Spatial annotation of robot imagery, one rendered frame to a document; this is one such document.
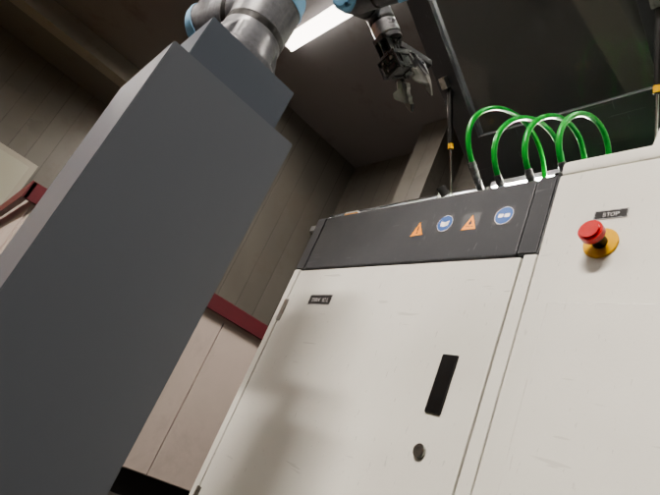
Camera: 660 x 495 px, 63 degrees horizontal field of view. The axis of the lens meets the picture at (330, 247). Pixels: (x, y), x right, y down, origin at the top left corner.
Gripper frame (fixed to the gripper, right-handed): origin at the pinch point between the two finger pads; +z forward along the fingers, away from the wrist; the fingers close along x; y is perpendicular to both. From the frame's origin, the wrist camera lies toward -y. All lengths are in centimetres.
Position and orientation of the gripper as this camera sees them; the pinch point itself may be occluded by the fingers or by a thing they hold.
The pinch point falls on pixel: (421, 100)
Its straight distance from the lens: 152.6
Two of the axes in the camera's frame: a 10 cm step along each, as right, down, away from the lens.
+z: 3.5, 9.2, -1.8
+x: 5.3, -3.6, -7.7
